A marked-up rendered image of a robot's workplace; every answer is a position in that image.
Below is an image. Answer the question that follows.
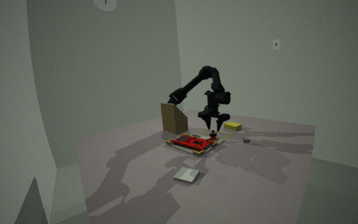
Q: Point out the black tyre with grey wheel rim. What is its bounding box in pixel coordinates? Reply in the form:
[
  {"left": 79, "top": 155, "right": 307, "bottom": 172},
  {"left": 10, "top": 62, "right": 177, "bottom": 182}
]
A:
[{"left": 209, "top": 131, "right": 216, "bottom": 137}]

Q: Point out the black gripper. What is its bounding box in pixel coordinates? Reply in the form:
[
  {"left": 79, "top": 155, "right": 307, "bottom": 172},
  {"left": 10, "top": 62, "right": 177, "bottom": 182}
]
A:
[{"left": 198, "top": 103, "right": 230, "bottom": 132}]

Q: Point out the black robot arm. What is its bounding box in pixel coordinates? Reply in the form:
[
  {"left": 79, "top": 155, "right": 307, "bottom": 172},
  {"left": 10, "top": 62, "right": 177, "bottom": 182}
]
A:
[{"left": 167, "top": 66, "right": 231, "bottom": 119}]

